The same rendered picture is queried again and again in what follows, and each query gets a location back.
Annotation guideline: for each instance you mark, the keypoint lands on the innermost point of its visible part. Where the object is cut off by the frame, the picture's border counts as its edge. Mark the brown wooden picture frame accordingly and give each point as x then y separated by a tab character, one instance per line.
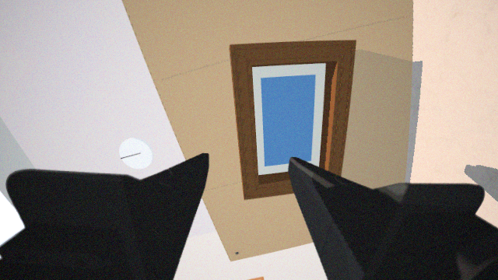
291	99

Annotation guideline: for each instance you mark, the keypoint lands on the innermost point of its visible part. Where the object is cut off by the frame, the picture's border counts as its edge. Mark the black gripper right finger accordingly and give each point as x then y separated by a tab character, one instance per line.
352	226

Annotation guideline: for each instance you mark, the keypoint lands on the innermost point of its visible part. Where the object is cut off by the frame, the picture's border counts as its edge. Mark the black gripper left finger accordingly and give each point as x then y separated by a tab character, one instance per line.
154	215

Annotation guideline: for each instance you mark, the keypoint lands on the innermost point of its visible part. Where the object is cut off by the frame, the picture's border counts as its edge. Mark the tan wooden board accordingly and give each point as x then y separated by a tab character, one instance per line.
185	44

